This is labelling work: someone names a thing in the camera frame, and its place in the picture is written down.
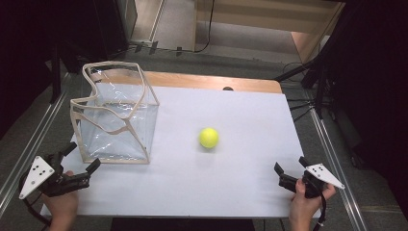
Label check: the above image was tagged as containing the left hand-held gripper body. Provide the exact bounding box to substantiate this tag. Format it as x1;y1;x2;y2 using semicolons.
18;151;91;200

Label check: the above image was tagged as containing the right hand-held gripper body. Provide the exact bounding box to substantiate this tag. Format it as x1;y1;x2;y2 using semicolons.
278;163;345;199

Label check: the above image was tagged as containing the clear plastic bag beige trim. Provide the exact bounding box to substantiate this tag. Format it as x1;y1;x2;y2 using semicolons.
69;61;161;165

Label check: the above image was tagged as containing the yellow tennis ball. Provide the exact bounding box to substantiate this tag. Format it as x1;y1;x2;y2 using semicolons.
198;127;220;149

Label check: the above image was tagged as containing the person's right hand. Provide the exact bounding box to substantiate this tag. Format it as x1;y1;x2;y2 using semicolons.
288;178;337;231

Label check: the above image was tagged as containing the person's left hand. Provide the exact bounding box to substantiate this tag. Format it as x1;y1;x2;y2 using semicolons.
41;170;80;231

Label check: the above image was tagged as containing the black metal stand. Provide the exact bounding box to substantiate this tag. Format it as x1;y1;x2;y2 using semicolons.
47;41;65;104

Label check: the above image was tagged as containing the white table mat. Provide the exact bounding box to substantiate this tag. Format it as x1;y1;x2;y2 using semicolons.
40;83;321;219

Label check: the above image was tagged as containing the black tripod stand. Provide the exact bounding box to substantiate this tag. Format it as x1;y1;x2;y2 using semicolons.
273;47;338;119

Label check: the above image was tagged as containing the dark curtain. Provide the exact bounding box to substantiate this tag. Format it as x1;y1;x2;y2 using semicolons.
316;0;408;213
0;0;129;139

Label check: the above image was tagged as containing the metal floor rail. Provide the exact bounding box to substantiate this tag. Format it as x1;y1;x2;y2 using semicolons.
309;107;370;231
0;90;70;219

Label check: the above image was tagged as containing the black floor cable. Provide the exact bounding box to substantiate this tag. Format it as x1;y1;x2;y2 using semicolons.
128;0;216;54

